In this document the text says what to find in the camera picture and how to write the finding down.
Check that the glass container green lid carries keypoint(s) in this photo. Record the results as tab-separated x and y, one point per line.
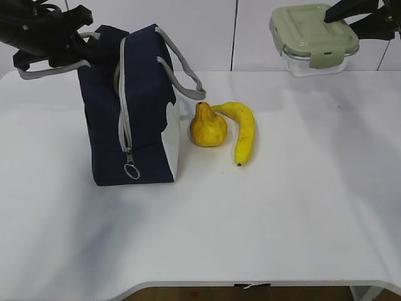
310	46

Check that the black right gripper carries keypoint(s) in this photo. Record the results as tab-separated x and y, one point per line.
378	25

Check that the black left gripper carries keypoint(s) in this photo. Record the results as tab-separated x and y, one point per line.
43	31

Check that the black tape on table edge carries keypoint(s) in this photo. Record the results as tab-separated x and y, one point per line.
246	286

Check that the yellow banana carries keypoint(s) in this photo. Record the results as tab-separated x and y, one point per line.
244	117

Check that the navy blue lunch bag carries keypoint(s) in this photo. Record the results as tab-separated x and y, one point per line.
130	104

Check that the yellow pear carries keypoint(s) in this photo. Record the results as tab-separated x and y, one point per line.
207	129

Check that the white table leg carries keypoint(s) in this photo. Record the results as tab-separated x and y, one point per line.
365	293

